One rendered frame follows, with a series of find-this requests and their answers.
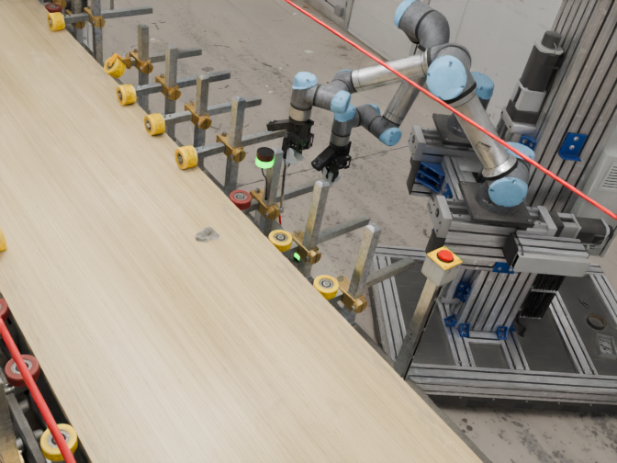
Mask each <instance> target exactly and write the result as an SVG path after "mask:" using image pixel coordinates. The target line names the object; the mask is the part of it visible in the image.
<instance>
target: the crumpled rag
mask: <svg viewBox="0 0 617 463"><path fill-rule="evenodd" d="M219 236H220V234H219V233H216V232H215V230H214V229H213V228H211V227H206V228H204V229H202V230H200V232H198V233H197V234H196V237H195V238H196V241H197V242H207V241H209V240H214V241H215V240H219Z"/></svg>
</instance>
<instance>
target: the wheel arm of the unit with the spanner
mask: <svg viewBox="0 0 617 463"><path fill-rule="evenodd" d="M321 179H324V180H325V181H326V182H327V183H328V184H329V180H328V179H327V178H326V177H325V176H323V177H321V178H318V179H315V180H312V181H308V182H306V183H303V184H300V185H297V186H292V187H289V188H286V189H285V194H284V200H287V199H290V198H295V197H298V196H301V195H304V194H307V193H309V192H312V191H313V189H314V185H315V182H316V181H319V180H321ZM280 199H281V190H280V191H277V195H276V202H275V203H278V202H280ZM258 208H259V202H258V201H257V200H256V199H255V198H254V199H252V201H251V206H250V207H249V208H248V209H245V210H241V212H242V213H243V214H246V213H248V212H251V211H254V210H257V209H258Z"/></svg>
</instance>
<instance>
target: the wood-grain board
mask: <svg viewBox="0 0 617 463"><path fill-rule="evenodd" d="M48 14H49V11H48V10H47V9H46V8H45V7H44V6H43V5H42V4H41V3H40V2H39V1H38V0H0V227H1V229H2V231H3V233H4V236H5V238H6V245H7V249H6V250H5V251H2V252H0V295H1V297H2V299H4V300H5V301H6V303H7V305H8V309H9V312H10V314H11V316H12V318H13V320H14V322H15V323H16V325H17V328H18V330H19V331H20V333H21V335H22V336H23V338H24V340H25V342H26V344H27V346H28V349H29V350H30V352H31V354H32V355H33V356H34V357H36V358H37V359H38V361H39V369H40V371H41V373H42V375H43V377H44V378H45V379H46V381H47V383H48V385H49V387H50V390H51V392H52V393H53V395H54V397H55V399H56V401H57V402H58V404H59V406H60V407H61V409H62V412H63V414H64V416H65V418H66V420H67V421H68V423H69V425H70V426H71V427H72V428H73V429H74V430H75V432H76V433H77V440H78V442H79V444H80V446H81V448H82V450H83V451H84V453H85V455H86V457H87V459H88V461H89V463H483V462H482V461H481V460H480V459H479V458H478V457H477V455H476V454H475V453H474V452H473V451H472V450H471V449H470V448H469V447H468V446H467V445H466V444H465V443H464V442H463V441H462V440H461V439H460V438H459V437H458V436H457V435H456V434H455V433H454V432H453V431H452V429H451V428H450V427H449V426H448V425H447V424H446V423H445V422H444V421H443V420H442V419H441V418H440V417H439V416H438V415H437V414H436V413H435V412H434V411H433V410H432V409H431V408H430V407H429V406H428V405H427V403H426V402H425V401H424V400H423V399H422V398H421V397H420V396H419V395H418V394H417V393H416V392H415V391H414V390H413V389H412V388H411V387H410V386H409V385H408V384H407V383H406V382H405V381H404V380H403V379H402V377H401V376H400V375H399V374H398V373H397V372H396V371H395V370H394V369H393V368H392V367H391V366H390V365H389V364H388V363H387V362H386V361H385V360H384V359H383V358H382V357H381V356H380V355H379V354H378V353H377V351H376V350H375V349H374V348H373V347H372V346H371V345H370V344H369V343H368V342H367V341H366V340H365V339H364V338H363V337H362V336H361V335H360V334H359V333H358V332H357V331H356V330H355V329H354V328H353V326H352V325H351V324H350V323H348V322H347V321H346V320H345V319H344V318H343V317H342V316H341V314H340V313H339V312H338V311H337V310H335V309H334V308H333V307H332V305H331V304H330V303H329V302H328V301H327V300H326V299H325V298H324V297H323V296H322V295H321V294H320V293H319V292H318V291H317V290H316V289H315V288H314V287H313V286H312V285H311V284H310V283H309V282H308V281H307V280H306V279H305V278H304V277H303V275H302V274H301V273H300V272H299V271H298V270H297V269H296V268H295V267H294V266H293V265H292V264H291V263H290V262H289V261H288V260H287V259H286V258H285V257H284V256H283V255H282V254H281V253H280V252H279V251H278V249H277V248H276V247H275V246H274V245H273V244H272V243H271V242H270V241H269V240H268V239H267V238H266V237H265V236H264V235H263V234H262V233H261V232H260V231H259V230H258V229H257V228H256V227H255V226H254V225H253V223H252V222H251V221H250V220H249V219H248V218H247V217H246V216H245V215H244V214H243V213H242V212H241V211H240V210H239V209H238V208H237V207H236V206H235V205H234V204H233V203H232V202H231V201H230V200H229V198H228V197H227V196H226V195H225V194H224V193H223V192H222V191H221V190H220V189H219V188H218V187H217V186H216V185H215V184H214V183H213V182H212V181H211V180H210V179H209V178H208V177H207V176H206V175H205V174H204V172H203V171H202V170H201V169H200V168H199V167H198V166H197V165H196V166H194V167H190V168H186V169H181V168H180V167H179V166H178V164H177V162H176V160H175V156H174V153H175V150H176V149H177V148H179V146H178V145H177V144H176V143H175V142H174V141H173V140H172V139H171V138H170V137H169V136H168V135H167V134H166V133H165V132H164V133H160V134H156V135H152V136H151V135H149V134H148V133H147V131H146V129H145V127H144V117H145V116H146V115H148V114H147V113H146V112H145V111H144V110H143V109H142V108H141V107H140V106H139V105H138V104H137V103H136V102H135V103H133V104H128V105H124V106H122V105H120V104H119V102H118V98H117V94H116V88H117V86H118V85H119V84H118V83H117V82H116V81H115V80H114V79H113V78H112V77H111V76H110V75H109V74H108V73H106V72H105V70H104V68H103V67H102V66H101V65H100V64H99V63H98V62H97V61H96V60H95V59H94V58H93V57H92V56H91V55H90V54H89V53H88V52H87V51H86V50H85V49H84V48H83V47H82V46H81V45H80V43H79V42H78V41H77V40H76V39H75V38H74V37H73V36H72V35H71V34H70V33H69V32H68V31H67V30H66V29H61V30H53V31H52V30H51V29H50V27H49V24H48V19H47V15H48ZM206 227H211V228H213V229H214V230H215V232H216V233H219V234H220V236H219V240H215V241H214V240H209V241H207V242H197V241H196V238H195V237H196V234H197V233H198V232H200V230H202V229H204V228H206Z"/></svg>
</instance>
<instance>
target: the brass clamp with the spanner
mask: <svg viewBox="0 0 617 463"><path fill-rule="evenodd" d="M254 191H255V190H253V191H250V195H251V196H252V199H254V198H255V199H256V200H257V201H258V202H259V208H258V209H257V210H258V211H259V212H260V213H261V214H262V215H263V216H264V217H265V218H266V219H269V220H276V219H277V218H278V217H279V215H280V209H278V205H277V204H276V203H275V204H274V205H272V206H269V207H267V206H266V205H265V204H264V203H263V196H264V191H263V190H262V189H261V188H260V191H261V192H260V193H255V192H254Z"/></svg>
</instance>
